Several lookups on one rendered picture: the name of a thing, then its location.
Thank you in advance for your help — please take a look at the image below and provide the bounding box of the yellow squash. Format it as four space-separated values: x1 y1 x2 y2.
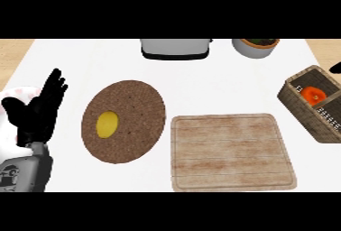
97 110 122 139

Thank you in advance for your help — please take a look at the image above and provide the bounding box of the orange vegetable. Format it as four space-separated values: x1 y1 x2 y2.
300 86 328 106

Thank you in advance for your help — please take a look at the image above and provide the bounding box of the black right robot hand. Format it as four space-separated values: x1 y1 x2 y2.
328 61 341 75

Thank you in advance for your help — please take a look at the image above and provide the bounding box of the brown wicker basket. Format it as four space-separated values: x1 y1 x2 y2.
278 64 341 144

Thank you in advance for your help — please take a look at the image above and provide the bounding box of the round brown cork placemat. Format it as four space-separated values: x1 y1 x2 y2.
80 79 169 165

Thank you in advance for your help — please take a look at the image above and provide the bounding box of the grey appliance with black base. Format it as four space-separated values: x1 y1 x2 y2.
141 39 213 60

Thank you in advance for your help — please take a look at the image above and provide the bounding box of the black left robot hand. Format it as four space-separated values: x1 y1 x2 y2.
0 68 70 148

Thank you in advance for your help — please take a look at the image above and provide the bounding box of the grey plant pot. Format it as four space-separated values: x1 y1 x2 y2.
231 39 281 60

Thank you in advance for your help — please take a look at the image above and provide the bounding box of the white plate with pink hearts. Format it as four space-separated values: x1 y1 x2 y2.
0 86 45 166

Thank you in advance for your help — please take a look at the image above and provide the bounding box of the pale wooden cutting board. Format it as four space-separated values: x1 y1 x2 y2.
170 113 299 192

